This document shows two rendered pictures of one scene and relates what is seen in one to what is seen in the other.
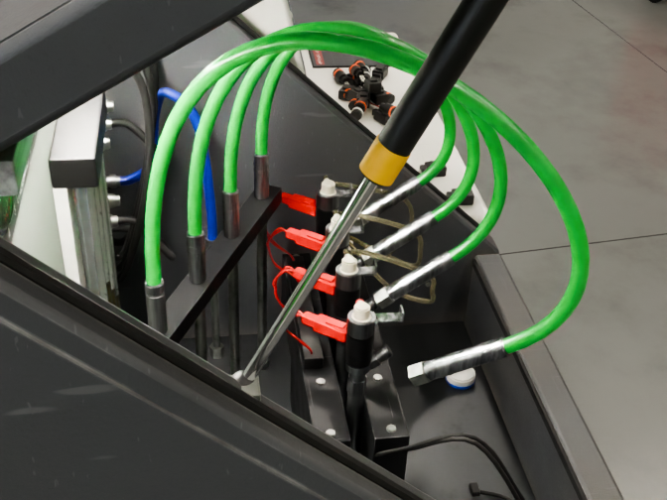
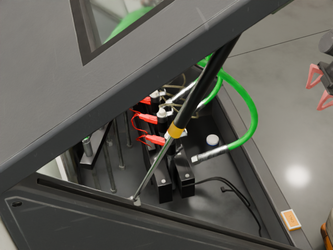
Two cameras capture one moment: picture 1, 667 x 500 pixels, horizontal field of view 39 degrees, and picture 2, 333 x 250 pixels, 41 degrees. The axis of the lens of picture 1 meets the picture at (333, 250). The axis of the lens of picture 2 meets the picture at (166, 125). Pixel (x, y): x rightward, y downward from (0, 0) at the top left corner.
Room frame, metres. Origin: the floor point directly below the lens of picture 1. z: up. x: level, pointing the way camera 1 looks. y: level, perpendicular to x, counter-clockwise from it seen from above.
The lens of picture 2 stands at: (-0.01, 0.01, 1.90)
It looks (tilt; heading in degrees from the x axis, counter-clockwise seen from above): 45 degrees down; 358
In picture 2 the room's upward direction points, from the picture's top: 3 degrees counter-clockwise
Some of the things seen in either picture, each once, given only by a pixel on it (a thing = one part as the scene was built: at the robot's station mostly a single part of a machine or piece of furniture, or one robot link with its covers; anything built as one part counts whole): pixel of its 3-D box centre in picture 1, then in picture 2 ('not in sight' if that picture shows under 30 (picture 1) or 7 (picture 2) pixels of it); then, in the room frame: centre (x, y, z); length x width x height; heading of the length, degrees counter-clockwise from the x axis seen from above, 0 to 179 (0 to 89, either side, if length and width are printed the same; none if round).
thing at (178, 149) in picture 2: (365, 392); (175, 162); (0.73, -0.04, 1.00); 0.05 x 0.03 x 0.21; 100
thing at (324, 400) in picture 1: (335, 380); (161, 153); (0.85, -0.01, 0.91); 0.34 x 0.10 x 0.15; 10
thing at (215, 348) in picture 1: (214, 299); (106, 123); (0.98, 0.15, 0.93); 0.02 x 0.02 x 0.19; 10
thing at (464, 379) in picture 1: (461, 375); (212, 140); (0.95, -0.18, 0.84); 0.04 x 0.04 x 0.01
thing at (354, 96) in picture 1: (369, 85); not in sight; (1.48, -0.05, 1.01); 0.23 x 0.11 x 0.06; 10
